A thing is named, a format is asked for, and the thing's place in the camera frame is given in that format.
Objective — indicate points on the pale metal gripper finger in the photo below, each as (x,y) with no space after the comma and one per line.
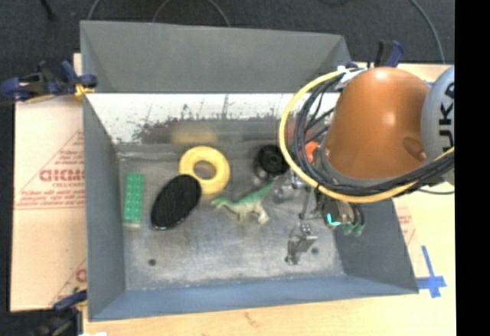
(300,242)
(288,190)

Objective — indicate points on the black ribbed round wheel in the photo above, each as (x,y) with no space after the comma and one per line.
(271,159)

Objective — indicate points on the green toy dinosaur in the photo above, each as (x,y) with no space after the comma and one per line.
(247,205)

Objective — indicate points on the grey metal bin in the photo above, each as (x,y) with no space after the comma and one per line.
(214,250)

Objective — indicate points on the black oval brush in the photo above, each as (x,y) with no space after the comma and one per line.
(175,202)

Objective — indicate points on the green studded flat block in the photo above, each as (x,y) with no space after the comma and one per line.
(134,196)

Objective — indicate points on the brown cardboard board, red print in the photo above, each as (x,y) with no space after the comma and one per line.
(46,219)

